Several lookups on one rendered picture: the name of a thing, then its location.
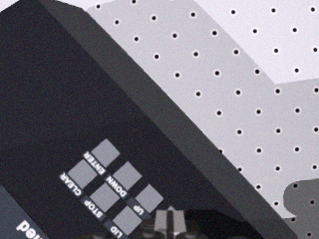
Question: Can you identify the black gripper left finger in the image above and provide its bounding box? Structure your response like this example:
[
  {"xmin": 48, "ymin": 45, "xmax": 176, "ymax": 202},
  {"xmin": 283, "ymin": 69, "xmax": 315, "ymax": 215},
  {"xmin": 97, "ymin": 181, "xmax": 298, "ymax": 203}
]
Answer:
[{"xmin": 72, "ymin": 210, "xmax": 170, "ymax": 239}]

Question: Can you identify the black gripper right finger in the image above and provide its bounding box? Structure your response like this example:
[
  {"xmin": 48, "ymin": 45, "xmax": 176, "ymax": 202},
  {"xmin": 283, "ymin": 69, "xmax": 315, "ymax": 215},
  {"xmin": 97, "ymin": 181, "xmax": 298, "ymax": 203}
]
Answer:
[{"xmin": 169, "ymin": 210, "xmax": 251, "ymax": 239}]

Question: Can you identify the grey perforated base plate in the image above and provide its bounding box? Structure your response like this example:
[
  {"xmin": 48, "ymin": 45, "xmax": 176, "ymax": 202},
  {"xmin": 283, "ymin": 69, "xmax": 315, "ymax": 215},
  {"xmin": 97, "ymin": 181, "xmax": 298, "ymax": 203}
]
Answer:
[{"xmin": 59, "ymin": 0, "xmax": 319, "ymax": 239}]

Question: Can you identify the light grey benchtop lab instrument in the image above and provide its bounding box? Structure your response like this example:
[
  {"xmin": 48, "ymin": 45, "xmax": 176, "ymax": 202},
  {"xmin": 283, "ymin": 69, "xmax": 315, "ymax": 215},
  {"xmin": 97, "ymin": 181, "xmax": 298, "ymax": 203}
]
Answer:
[{"xmin": 0, "ymin": 0, "xmax": 298, "ymax": 239}]

